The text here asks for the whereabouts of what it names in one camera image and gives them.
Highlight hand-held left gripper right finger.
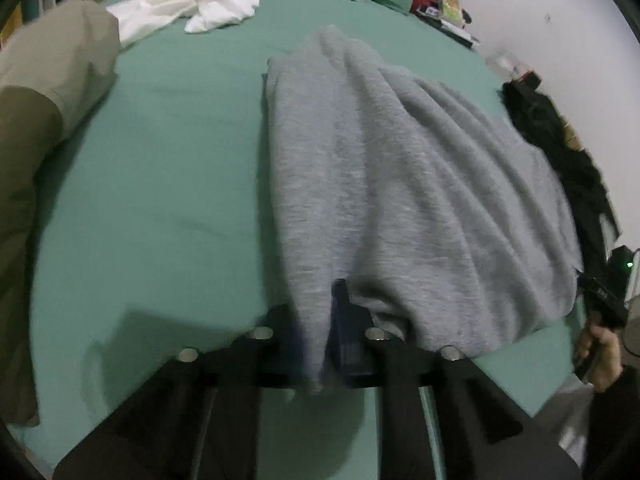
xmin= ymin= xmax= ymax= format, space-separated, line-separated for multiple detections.
xmin=331 ymin=279 xmax=583 ymax=480

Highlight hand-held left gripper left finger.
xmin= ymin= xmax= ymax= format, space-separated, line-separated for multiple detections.
xmin=52 ymin=305 xmax=306 ymax=480

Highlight grey hoodie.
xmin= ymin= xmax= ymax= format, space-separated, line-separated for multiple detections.
xmin=262 ymin=25 xmax=585 ymax=396

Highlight person's right forearm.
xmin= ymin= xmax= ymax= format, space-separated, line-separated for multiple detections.
xmin=582 ymin=365 xmax=640 ymax=480

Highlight person's right hand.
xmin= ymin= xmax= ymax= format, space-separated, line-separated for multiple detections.
xmin=575 ymin=312 xmax=625 ymax=393

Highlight person's white trousers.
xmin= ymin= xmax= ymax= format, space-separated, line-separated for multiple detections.
xmin=550 ymin=380 xmax=593 ymax=466

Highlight black jacket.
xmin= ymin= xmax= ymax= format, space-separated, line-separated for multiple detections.
xmin=497 ymin=80 xmax=623 ymax=281

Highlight bed with green sheet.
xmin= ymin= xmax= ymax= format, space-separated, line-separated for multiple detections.
xmin=0 ymin=0 xmax=591 ymax=480

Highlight khaki jacket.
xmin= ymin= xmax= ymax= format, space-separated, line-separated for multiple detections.
xmin=0 ymin=0 xmax=121 ymax=428

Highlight white shirt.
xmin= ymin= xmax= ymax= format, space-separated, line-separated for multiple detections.
xmin=106 ymin=0 xmax=261 ymax=50

